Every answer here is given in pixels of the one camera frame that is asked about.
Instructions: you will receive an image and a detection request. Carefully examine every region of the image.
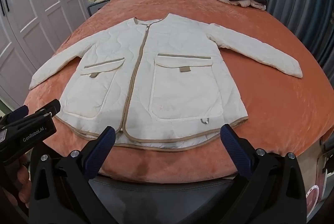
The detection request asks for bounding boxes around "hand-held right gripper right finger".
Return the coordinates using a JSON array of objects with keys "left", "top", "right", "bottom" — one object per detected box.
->
[{"left": 220, "top": 123, "right": 307, "bottom": 224}]

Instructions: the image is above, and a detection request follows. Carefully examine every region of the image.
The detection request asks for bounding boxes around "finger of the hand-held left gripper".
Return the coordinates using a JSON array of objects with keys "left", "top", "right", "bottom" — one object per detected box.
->
[
  {"left": 25, "top": 99, "right": 61, "bottom": 120},
  {"left": 4, "top": 105, "right": 30, "bottom": 124}
]

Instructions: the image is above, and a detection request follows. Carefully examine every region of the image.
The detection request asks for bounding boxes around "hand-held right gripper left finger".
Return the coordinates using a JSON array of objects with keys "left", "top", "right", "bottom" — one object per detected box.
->
[{"left": 27, "top": 126, "right": 116, "bottom": 224}]

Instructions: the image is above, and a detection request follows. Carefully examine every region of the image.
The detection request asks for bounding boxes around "white quilted jacket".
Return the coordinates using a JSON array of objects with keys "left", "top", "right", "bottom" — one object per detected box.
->
[{"left": 29, "top": 13, "right": 303, "bottom": 153}]

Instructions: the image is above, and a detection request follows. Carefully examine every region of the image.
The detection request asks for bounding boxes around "person's left hand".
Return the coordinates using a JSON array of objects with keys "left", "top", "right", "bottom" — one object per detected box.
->
[{"left": 4, "top": 156, "right": 31, "bottom": 214}]

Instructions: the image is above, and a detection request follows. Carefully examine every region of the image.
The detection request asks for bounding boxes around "orange plush blanket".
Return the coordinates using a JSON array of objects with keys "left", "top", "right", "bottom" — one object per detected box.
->
[{"left": 23, "top": 0, "right": 334, "bottom": 184}]

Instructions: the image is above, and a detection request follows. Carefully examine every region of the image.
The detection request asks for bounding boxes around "round pink object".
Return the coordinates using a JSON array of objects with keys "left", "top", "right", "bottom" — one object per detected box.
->
[{"left": 305, "top": 184, "right": 327, "bottom": 217}]

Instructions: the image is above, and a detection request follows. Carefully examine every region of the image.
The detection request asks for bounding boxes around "white panelled wardrobe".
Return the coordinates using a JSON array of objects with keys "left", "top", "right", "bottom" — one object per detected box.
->
[{"left": 0, "top": 0, "right": 97, "bottom": 108}]

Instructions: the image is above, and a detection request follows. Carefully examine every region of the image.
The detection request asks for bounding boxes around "grey nightstand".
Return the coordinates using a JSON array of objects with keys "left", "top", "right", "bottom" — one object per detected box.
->
[{"left": 87, "top": 1, "right": 110, "bottom": 17}]

